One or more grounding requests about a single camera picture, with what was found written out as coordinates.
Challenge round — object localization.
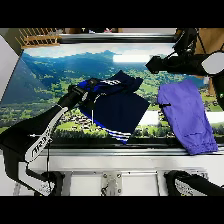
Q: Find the black cable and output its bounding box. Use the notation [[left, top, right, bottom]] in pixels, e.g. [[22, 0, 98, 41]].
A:
[[46, 131, 52, 192]]

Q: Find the silver frame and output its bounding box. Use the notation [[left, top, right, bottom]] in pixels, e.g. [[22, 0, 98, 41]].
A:
[[0, 32, 224, 197]]

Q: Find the purple garment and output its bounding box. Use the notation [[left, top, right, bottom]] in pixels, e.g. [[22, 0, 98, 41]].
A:
[[156, 78, 221, 157]]

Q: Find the navy striped garment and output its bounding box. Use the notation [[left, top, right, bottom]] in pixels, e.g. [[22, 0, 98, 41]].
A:
[[77, 70, 151, 145]]

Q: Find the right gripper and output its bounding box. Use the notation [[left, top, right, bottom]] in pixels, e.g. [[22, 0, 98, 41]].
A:
[[145, 55, 173, 75]]

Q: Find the wooden rack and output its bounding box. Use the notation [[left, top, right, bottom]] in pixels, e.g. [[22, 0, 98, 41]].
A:
[[14, 27, 64, 50]]

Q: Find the brown garment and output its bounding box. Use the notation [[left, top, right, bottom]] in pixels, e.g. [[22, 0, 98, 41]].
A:
[[195, 27, 224, 56]]

